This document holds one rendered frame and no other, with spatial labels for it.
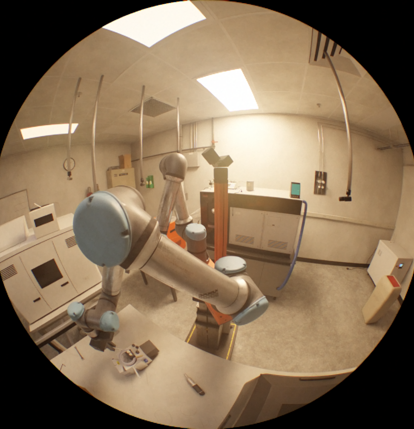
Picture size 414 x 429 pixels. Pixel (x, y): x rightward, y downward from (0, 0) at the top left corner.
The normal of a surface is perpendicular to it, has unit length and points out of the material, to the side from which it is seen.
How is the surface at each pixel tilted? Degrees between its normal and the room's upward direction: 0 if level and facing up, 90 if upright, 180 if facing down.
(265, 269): 90
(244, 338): 0
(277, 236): 90
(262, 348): 0
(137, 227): 59
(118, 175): 90
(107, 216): 85
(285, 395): 0
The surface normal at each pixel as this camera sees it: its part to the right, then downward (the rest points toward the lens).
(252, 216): -0.47, 0.28
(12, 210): 0.88, 0.12
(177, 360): -0.02, -0.95
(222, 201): 0.41, 0.26
